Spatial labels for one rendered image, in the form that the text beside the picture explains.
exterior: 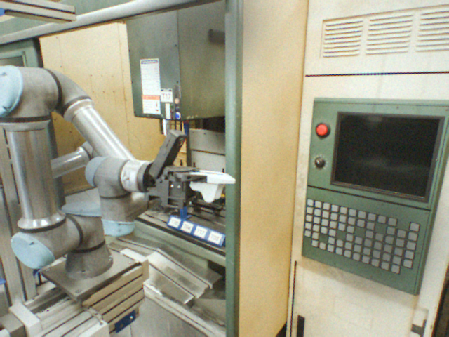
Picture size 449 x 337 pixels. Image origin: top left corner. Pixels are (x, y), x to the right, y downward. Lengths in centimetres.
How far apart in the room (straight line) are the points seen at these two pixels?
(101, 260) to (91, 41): 221
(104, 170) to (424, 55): 101
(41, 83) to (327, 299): 137
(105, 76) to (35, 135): 216
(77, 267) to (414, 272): 115
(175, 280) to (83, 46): 205
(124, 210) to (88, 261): 37
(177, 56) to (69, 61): 132
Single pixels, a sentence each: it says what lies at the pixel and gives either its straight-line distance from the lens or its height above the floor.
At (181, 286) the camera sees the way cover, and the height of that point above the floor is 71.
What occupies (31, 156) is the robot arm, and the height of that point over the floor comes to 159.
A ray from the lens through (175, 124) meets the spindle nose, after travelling 206.
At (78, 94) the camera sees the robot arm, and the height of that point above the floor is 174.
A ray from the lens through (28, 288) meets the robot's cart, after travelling 127.
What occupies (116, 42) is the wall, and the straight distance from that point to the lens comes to 313.
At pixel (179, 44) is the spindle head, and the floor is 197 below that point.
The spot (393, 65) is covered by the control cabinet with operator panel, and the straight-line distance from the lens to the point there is 121.
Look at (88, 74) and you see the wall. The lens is 295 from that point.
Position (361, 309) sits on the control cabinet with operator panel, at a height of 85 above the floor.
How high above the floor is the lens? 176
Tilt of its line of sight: 16 degrees down
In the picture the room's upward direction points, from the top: straight up
